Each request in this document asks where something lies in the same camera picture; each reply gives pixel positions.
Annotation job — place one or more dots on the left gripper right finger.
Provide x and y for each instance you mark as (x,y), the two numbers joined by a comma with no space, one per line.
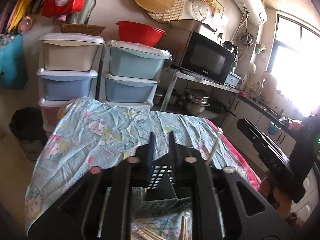
(174,151)

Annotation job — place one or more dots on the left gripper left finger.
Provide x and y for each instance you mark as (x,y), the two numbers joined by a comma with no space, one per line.
(150,152)

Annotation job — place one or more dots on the dark green utensil holder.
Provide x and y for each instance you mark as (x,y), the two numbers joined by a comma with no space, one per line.
(161,197)

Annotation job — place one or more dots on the chopsticks compartment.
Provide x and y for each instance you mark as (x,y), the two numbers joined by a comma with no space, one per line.
(208,161)

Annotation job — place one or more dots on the pink blanket under cloth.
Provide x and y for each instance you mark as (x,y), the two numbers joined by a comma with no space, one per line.
(227,155)

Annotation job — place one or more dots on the stainless steel pot stack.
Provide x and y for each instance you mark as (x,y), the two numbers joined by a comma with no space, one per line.
(195,101)

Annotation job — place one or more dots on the metal shelf rack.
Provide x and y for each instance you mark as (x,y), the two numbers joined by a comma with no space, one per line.
(173,99)

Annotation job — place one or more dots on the blue middle right drawer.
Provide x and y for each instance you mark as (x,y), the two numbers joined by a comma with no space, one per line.
(119,89)

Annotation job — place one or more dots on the black frying pan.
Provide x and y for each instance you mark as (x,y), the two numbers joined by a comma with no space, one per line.
(219,107)

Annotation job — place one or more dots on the light blue top drawer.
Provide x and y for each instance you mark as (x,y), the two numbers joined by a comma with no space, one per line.
(135,60)

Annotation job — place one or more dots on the small blue box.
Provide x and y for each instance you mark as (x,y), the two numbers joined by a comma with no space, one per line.
(233,80)

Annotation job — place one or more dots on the pink bottom storage drawer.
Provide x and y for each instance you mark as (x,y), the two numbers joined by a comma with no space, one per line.
(49,110)

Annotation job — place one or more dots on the window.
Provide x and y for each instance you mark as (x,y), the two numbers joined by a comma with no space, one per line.
(294,63)

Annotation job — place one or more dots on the black microwave oven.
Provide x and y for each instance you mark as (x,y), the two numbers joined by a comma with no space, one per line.
(198,54)

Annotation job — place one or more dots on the blue middle left drawer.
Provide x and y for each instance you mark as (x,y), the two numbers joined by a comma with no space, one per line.
(62,85)

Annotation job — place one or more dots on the red plastic basin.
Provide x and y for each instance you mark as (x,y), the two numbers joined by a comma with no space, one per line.
(135,32)

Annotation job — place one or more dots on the cream top storage drawer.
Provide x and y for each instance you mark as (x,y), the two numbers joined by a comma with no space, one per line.
(69,51)

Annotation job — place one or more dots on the black trash bin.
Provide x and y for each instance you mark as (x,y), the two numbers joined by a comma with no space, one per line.
(27,126)

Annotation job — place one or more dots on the black electric kettle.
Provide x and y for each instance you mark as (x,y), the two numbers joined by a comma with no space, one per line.
(230,47)

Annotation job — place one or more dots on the round woven mat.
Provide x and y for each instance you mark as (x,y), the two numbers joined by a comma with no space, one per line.
(174,13)

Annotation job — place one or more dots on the wicker basket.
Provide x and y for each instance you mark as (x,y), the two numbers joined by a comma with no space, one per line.
(86,29)

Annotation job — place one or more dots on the teal hanging bag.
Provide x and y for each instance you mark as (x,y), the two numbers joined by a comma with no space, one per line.
(13,69)

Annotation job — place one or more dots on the yellow hanging bags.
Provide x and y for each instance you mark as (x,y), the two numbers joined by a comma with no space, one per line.
(14,12)

